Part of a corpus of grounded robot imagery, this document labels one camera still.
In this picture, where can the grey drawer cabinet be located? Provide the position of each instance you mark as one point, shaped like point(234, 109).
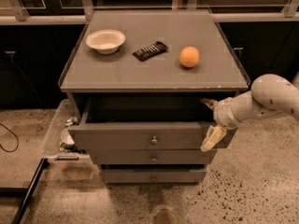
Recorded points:
point(160, 89)

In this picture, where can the clear plastic bin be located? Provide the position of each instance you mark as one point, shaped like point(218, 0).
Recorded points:
point(53, 149)

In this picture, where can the orange fruit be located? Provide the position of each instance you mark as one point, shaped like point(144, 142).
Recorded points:
point(189, 57)

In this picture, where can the black floor rail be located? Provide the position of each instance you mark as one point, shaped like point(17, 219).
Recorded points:
point(24, 195)

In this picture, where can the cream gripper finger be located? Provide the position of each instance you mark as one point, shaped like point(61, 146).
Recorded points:
point(214, 135)
point(210, 103)

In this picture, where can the black chip bag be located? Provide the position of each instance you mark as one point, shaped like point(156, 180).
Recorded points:
point(150, 51)

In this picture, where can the small white cup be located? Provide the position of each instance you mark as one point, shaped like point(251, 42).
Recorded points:
point(66, 138)

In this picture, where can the metal railing frame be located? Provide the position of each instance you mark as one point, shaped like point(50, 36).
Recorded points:
point(40, 12)

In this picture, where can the grey middle drawer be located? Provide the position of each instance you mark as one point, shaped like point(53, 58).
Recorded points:
point(166, 156)

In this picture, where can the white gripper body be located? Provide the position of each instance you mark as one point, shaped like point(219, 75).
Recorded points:
point(222, 113)

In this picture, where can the grey top drawer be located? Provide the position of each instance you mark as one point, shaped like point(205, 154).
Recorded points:
point(137, 135)

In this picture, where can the grey bottom drawer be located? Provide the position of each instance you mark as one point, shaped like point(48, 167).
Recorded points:
point(145, 176)

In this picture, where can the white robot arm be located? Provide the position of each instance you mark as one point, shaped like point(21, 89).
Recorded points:
point(270, 96)

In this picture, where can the grey drawer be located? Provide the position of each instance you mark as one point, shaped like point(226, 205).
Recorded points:
point(166, 156)
point(137, 135)
point(145, 176)

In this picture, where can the white paper bowl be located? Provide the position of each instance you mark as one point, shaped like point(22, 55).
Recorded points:
point(105, 41)

